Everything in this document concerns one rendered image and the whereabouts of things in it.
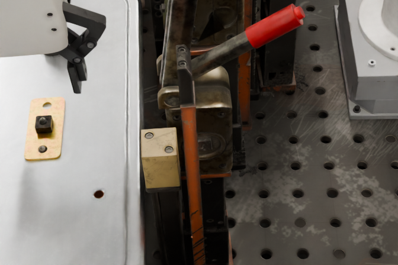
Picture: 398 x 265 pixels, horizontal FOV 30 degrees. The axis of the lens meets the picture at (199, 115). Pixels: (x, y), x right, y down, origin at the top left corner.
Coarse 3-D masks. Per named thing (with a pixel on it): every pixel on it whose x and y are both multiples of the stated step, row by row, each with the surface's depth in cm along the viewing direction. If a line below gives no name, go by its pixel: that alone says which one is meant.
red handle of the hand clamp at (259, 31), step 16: (272, 16) 69; (288, 16) 68; (304, 16) 69; (256, 32) 69; (272, 32) 69; (224, 48) 71; (240, 48) 71; (256, 48) 71; (192, 64) 73; (208, 64) 72
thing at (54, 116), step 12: (36, 108) 81; (60, 108) 81; (36, 120) 79; (48, 120) 79; (60, 120) 80; (36, 132) 79; (48, 132) 79; (60, 132) 79; (36, 144) 78; (48, 144) 78; (60, 144) 78; (24, 156) 77; (36, 156) 77; (48, 156) 77
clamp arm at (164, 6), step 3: (165, 0) 91; (165, 3) 90; (162, 6) 90; (165, 6) 90; (162, 9) 90; (165, 9) 90; (165, 12) 90; (165, 15) 90; (165, 18) 90; (165, 21) 90; (165, 24) 90
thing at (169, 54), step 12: (168, 0) 69; (180, 0) 64; (192, 0) 64; (168, 12) 69; (180, 12) 65; (192, 12) 66; (168, 24) 70; (180, 24) 67; (192, 24) 67; (168, 36) 68; (180, 36) 68; (168, 48) 69; (168, 60) 70; (168, 72) 71; (168, 84) 72
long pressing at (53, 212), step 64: (128, 0) 92; (0, 64) 86; (64, 64) 85; (128, 64) 85; (0, 128) 80; (64, 128) 79; (128, 128) 79; (0, 192) 74; (64, 192) 74; (128, 192) 73; (0, 256) 70; (64, 256) 69; (128, 256) 69
